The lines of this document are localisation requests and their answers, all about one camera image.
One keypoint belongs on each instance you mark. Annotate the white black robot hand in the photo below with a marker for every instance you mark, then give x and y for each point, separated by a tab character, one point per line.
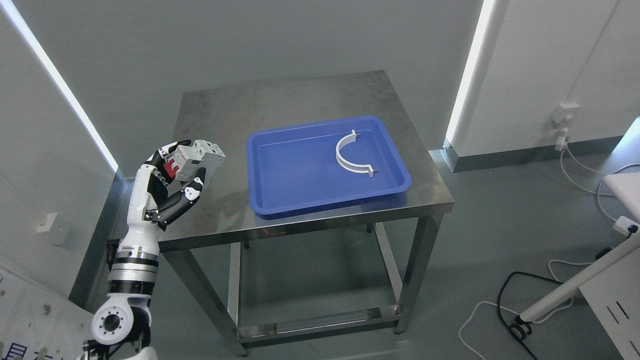
151	208

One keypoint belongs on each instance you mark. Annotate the grey circuit breaker red switch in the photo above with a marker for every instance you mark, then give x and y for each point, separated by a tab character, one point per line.
184	162

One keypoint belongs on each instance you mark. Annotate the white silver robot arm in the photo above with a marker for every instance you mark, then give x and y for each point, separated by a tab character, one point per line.
125	317

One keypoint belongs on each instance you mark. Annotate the blue plastic tray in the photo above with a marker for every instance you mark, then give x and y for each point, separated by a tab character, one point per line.
292	170

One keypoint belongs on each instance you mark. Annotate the stainless steel table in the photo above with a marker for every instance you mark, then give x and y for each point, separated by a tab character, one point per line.
205	250

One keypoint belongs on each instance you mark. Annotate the white curved pipe clamp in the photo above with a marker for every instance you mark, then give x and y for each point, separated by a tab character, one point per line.
351	154

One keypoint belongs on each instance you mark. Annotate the white power adapter plug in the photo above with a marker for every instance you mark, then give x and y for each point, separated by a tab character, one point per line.
562	139

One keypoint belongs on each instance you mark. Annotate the white stand pole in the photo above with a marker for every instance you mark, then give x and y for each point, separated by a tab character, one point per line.
561	294

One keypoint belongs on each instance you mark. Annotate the white wall box left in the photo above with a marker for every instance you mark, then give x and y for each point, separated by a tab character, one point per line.
54	231

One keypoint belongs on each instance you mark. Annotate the white wall socket box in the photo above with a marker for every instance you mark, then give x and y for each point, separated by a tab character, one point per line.
565	113

